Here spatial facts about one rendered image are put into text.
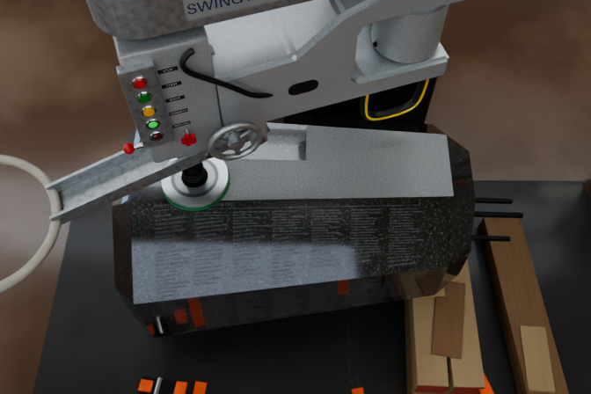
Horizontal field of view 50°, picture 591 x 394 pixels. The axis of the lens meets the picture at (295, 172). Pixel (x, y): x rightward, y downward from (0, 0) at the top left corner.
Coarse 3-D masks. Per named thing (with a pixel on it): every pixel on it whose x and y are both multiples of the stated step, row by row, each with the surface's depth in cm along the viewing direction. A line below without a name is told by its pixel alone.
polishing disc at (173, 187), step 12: (216, 168) 203; (168, 180) 200; (180, 180) 200; (216, 180) 200; (228, 180) 201; (168, 192) 198; (180, 192) 198; (192, 192) 198; (204, 192) 198; (216, 192) 198; (180, 204) 196; (192, 204) 196; (204, 204) 196
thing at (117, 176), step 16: (224, 144) 182; (112, 160) 189; (128, 160) 191; (144, 160) 190; (176, 160) 182; (192, 160) 183; (80, 176) 190; (96, 176) 192; (112, 176) 191; (128, 176) 189; (144, 176) 182; (160, 176) 184; (64, 192) 193; (80, 192) 191; (96, 192) 190; (112, 192) 183; (128, 192) 186; (64, 208) 190; (80, 208) 185; (96, 208) 187
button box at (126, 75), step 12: (120, 72) 137; (132, 72) 138; (144, 72) 139; (156, 84) 143; (132, 96) 144; (156, 96) 146; (132, 108) 147; (156, 108) 150; (144, 120) 152; (168, 120) 155; (144, 132) 155; (168, 132) 158; (144, 144) 159; (156, 144) 161
